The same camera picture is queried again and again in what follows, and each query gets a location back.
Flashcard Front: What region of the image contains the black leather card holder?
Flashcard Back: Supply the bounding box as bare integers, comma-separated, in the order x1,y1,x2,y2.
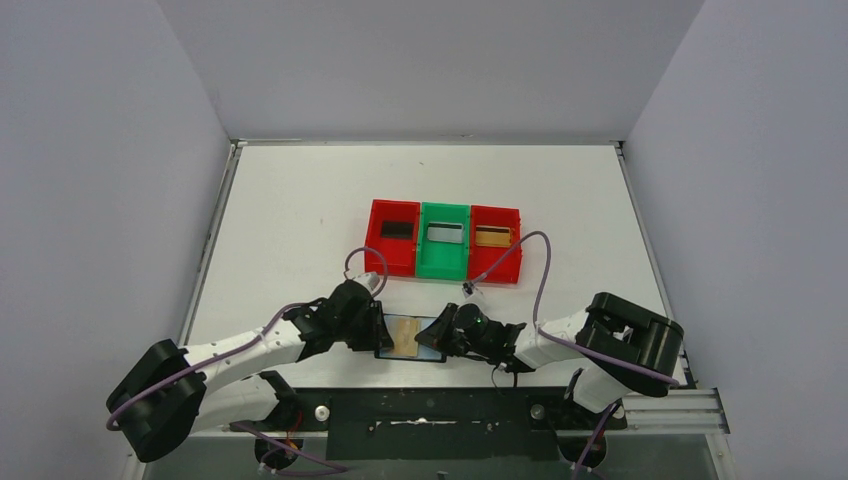
375,314,447,363

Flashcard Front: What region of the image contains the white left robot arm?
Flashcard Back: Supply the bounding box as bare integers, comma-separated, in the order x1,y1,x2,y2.
106,272,388,463

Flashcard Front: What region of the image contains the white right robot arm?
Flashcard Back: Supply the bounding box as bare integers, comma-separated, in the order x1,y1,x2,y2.
415,292,684,427

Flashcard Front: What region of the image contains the black card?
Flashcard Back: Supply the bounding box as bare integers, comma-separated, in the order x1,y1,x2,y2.
380,220,415,240

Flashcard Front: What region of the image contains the gold VIP card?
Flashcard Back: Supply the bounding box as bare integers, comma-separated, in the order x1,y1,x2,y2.
474,225,513,248

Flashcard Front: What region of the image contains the silver magnetic stripe card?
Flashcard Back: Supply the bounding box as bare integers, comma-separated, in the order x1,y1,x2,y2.
426,222,465,244

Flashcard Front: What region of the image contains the green plastic bin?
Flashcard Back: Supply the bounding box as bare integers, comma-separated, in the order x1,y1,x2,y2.
415,202,471,281

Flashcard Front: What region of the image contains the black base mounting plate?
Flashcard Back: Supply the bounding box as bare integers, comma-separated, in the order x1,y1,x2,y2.
251,387,627,461

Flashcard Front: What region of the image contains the red plastic bin left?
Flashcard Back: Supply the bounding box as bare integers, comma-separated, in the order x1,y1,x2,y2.
365,199,421,277

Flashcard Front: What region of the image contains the red plastic bin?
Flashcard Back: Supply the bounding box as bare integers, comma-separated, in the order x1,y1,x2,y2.
467,205,522,284
365,199,421,277

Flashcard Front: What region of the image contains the red plastic bin right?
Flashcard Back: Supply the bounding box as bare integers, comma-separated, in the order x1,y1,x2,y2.
467,205,522,284

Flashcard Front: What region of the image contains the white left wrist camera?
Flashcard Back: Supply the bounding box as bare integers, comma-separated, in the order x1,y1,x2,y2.
350,272,382,293

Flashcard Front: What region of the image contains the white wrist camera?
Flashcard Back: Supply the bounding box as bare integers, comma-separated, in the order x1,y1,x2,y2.
461,281,487,310
350,272,382,293

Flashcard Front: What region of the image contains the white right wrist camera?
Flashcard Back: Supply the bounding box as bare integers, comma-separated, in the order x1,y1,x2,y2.
461,281,487,310

